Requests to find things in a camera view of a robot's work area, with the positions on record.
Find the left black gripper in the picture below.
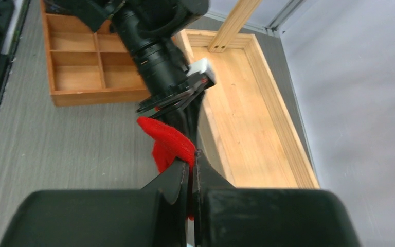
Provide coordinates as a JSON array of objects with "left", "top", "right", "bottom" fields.
[{"left": 134, "top": 39, "right": 215, "bottom": 145}]

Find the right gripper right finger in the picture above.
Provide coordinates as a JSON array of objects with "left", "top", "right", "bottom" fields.
[{"left": 194, "top": 149, "right": 234, "bottom": 246}]

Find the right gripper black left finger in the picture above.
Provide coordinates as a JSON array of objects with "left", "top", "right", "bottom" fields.
[{"left": 142, "top": 159, "right": 189, "bottom": 246}]

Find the red sock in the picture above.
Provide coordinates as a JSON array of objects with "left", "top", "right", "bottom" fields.
[{"left": 136, "top": 117, "right": 196, "bottom": 173}]

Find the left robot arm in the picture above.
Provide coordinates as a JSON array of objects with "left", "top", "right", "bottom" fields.
[{"left": 42, "top": 1, "right": 216, "bottom": 144}]

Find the wooden hanger stand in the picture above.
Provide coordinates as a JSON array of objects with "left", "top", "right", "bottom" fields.
[{"left": 174, "top": 1, "right": 319, "bottom": 189}]

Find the wooden compartment tray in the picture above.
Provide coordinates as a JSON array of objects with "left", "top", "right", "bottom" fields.
[{"left": 41, "top": 1, "right": 150, "bottom": 107}]

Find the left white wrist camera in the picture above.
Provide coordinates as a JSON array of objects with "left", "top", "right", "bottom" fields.
[{"left": 187, "top": 57, "right": 216, "bottom": 84}]

